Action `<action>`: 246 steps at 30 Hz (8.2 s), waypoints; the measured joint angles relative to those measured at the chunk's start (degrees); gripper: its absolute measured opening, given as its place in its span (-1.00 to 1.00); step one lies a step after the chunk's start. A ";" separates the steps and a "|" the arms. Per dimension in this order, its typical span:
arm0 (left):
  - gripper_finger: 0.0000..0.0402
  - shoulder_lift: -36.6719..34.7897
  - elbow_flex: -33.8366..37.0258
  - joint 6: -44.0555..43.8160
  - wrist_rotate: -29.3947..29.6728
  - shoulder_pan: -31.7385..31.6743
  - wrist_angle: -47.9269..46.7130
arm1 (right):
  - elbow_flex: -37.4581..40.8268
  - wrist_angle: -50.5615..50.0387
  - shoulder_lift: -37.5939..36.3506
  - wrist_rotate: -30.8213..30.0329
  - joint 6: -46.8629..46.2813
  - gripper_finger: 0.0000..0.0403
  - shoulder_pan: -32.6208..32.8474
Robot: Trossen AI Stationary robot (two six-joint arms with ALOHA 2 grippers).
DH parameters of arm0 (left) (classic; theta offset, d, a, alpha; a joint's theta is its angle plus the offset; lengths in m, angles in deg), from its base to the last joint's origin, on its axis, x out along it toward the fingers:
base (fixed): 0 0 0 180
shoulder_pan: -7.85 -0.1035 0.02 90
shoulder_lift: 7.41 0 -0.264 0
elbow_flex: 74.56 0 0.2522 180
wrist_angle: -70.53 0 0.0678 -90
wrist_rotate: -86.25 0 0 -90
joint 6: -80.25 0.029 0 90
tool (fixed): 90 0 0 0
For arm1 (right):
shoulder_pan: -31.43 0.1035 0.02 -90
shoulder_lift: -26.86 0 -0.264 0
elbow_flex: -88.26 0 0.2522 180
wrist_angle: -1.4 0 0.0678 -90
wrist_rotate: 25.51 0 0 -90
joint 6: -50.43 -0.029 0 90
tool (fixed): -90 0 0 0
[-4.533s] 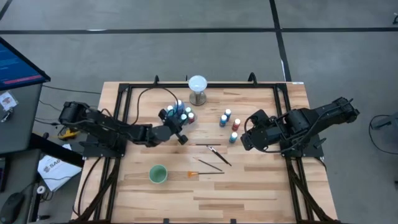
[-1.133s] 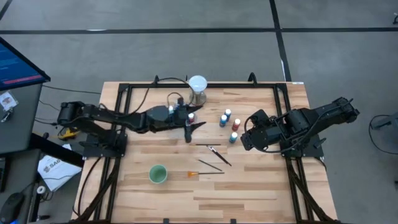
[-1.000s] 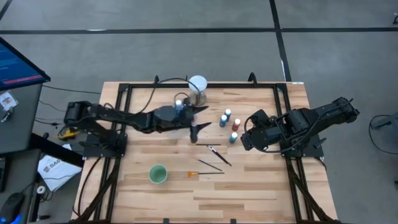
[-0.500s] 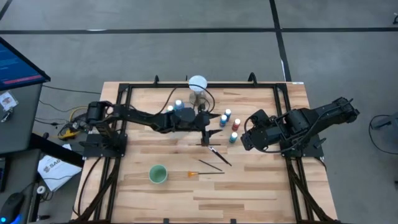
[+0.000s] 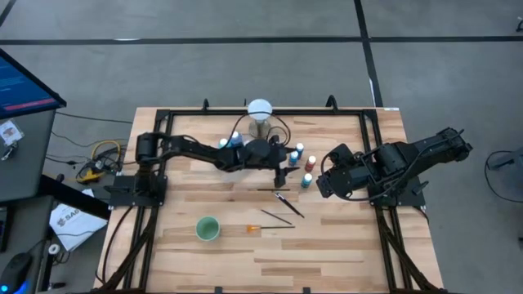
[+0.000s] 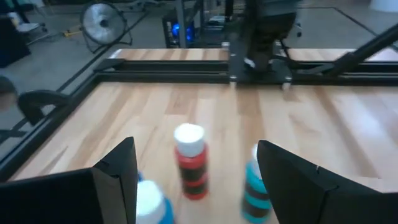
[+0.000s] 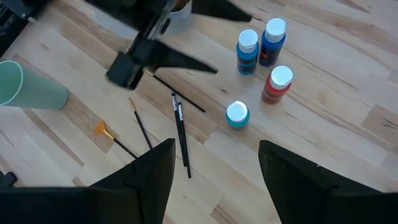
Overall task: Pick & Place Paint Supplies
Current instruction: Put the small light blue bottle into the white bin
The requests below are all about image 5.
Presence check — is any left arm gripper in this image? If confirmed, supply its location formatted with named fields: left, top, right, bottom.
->
left=267, top=136, right=302, bottom=189

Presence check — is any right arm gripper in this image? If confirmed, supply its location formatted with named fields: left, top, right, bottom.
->
left=317, top=142, right=371, bottom=199

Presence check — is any silver ferrule paintbrush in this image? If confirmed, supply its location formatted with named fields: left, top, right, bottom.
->
left=274, top=191, right=306, bottom=220

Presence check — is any black handled paintbrush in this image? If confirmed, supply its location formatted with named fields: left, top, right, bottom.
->
left=260, top=208, right=294, bottom=226

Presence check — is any orange fan-tip paintbrush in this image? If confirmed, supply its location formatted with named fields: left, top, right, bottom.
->
left=245, top=225, right=297, bottom=233

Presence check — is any white mushroom table lamp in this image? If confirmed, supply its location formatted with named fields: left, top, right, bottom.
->
left=246, top=98, right=274, bottom=140

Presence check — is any clear plastic bin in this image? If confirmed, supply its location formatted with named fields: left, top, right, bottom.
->
left=203, top=129, right=262, bottom=171

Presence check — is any pale green cup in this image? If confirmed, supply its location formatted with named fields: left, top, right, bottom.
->
left=194, top=215, right=222, bottom=243

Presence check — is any black desk bar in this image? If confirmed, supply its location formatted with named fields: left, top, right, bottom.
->
left=38, top=174, right=112, bottom=221

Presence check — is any white printed paper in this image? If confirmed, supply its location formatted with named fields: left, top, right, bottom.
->
left=48, top=188, right=110, bottom=252

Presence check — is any dark operator desk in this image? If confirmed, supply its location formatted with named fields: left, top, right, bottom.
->
left=0, top=109, right=57, bottom=204

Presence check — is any blue screen monitor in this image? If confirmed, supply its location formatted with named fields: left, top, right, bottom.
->
left=0, top=47, right=68, bottom=121

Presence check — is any white badge card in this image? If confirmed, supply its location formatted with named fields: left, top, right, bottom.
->
left=0, top=118, right=25, bottom=148

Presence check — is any black mouse blue light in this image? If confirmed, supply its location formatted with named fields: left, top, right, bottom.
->
left=0, top=252, right=34, bottom=294

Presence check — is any black lamp cable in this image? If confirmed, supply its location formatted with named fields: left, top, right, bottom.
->
left=227, top=112, right=292, bottom=149

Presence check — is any black aluminium table frame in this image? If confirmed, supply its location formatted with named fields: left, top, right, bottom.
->
left=93, top=97, right=446, bottom=294

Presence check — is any yellow cable bundle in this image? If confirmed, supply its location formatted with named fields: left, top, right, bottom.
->
left=76, top=140, right=123, bottom=185

